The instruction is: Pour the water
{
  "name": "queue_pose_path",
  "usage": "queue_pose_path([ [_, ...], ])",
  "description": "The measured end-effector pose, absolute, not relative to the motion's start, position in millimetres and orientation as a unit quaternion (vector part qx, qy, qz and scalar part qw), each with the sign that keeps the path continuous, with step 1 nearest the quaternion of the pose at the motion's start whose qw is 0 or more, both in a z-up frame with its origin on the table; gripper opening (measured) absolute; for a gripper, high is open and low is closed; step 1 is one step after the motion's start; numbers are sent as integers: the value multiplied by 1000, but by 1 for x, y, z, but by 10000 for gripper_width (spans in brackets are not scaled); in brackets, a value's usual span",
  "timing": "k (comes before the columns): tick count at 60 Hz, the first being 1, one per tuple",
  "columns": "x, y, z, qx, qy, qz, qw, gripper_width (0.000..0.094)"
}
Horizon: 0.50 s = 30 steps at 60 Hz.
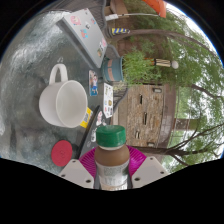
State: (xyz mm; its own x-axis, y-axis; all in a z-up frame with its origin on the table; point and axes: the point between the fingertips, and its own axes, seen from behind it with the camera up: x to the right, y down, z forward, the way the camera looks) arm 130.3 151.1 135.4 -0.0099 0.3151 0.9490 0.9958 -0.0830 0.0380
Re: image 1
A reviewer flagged blue-yellow striped cone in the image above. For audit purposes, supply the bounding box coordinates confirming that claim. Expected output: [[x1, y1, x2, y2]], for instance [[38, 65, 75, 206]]
[[110, 27, 131, 36]]

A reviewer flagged yellow card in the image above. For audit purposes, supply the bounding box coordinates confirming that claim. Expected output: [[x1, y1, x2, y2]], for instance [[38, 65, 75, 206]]
[[79, 106, 94, 130]]

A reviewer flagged black laptop with stickers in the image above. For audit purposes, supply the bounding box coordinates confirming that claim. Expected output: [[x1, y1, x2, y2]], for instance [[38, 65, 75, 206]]
[[78, 104, 116, 160]]

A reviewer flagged green-capped brown drink bottle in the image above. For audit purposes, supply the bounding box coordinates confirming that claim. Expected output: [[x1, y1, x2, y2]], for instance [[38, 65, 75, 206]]
[[94, 125, 131, 191]]

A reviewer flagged silver laptop with stickers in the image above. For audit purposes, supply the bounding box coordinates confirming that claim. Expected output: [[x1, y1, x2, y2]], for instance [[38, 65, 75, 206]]
[[55, 8, 108, 69]]

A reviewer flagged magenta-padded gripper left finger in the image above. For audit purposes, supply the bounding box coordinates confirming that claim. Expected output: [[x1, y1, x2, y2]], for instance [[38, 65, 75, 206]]
[[58, 146, 100, 190]]

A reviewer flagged globe-topped lamp post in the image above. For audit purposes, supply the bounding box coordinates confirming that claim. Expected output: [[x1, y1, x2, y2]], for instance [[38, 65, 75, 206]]
[[146, 58, 180, 70]]

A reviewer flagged colourful photo card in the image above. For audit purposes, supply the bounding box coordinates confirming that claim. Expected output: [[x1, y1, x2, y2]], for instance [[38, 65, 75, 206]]
[[88, 69, 100, 97]]

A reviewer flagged green plant in blue pot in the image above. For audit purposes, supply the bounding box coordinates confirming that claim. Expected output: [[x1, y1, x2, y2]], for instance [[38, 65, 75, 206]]
[[101, 46, 163, 86]]

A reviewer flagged dark forked-trunk tree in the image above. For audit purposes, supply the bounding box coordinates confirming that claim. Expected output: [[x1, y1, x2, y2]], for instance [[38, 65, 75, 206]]
[[159, 83, 224, 168]]

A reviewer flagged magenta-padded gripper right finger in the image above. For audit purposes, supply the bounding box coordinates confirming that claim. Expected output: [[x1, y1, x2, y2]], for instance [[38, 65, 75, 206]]
[[125, 145, 171, 190]]

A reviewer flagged white ceramic mug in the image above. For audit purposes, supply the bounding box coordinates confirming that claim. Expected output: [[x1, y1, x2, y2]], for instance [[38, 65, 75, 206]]
[[38, 63, 89, 129]]

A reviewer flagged flat round red coaster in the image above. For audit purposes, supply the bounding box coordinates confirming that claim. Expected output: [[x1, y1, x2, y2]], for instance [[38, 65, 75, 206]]
[[50, 139, 74, 168]]

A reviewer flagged slim grey-trunked tree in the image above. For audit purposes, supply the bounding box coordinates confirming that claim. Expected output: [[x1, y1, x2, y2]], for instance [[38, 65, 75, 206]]
[[106, 9, 221, 88]]

